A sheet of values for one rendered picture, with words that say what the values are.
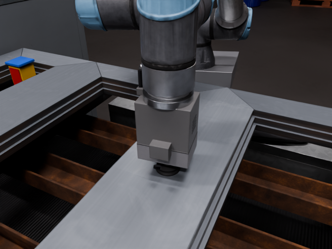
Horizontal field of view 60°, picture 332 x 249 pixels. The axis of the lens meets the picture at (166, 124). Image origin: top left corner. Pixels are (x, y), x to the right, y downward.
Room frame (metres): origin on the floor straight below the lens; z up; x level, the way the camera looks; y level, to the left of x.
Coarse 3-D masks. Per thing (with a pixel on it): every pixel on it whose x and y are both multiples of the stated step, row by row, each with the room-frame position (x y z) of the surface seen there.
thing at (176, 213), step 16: (112, 176) 0.36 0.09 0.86; (128, 176) 0.36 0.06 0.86; (96, 192) 0.32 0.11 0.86; (112, 192) 0.32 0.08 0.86; (128, 192) 0.32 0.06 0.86; (144, 192) 0.32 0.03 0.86; (160, 192) 0.32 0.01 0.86; (176, 192) 0.32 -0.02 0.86; (112, 208) 0.29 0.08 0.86; (128, 208) 0.29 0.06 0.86; (144, 208) 0.29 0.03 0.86; (160, 208) 0.29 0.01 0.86; (176, 208) 0.29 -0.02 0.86; (192, 208) 0.29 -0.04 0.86; (144, 224) 0.26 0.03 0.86; (160, 224) 0.26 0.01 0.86; (176, 224) 0.26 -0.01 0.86; (192, 224) 0.26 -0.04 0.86
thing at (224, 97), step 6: (210, 90) 0.69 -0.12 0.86; (216, 90) 0.69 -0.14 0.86; (204, 96) 0.66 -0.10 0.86; (210, 96) 0.66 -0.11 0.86; (216, 96) 0.66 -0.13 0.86; (222, 96) 0.66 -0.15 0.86; (228, 96) 0.66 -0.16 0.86; (234, 96) 0.66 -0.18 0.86; (222, 102) 0.63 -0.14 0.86; (228, 102) 0.63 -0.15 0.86; (234, 102) 0.63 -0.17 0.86; (240, 102) 0.63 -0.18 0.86; (252, 108) 0.60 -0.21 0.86
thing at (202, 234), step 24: (0, 72) 0.86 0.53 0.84; (72, 96) 0.68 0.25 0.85; (96, 96) 0.74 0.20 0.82; (120, 96) 0.74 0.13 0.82; (48, 120) 0.59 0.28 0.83; (264, 120) 0.57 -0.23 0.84; (288, 120) 0.56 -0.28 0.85; (0, 144) 0.48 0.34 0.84; (24, 144) 0.51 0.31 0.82; (240, 144) 0.48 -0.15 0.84; (216, 192) 0.34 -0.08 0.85; (216, 216) 0.30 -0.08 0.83; (192, 240) 0.24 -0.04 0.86
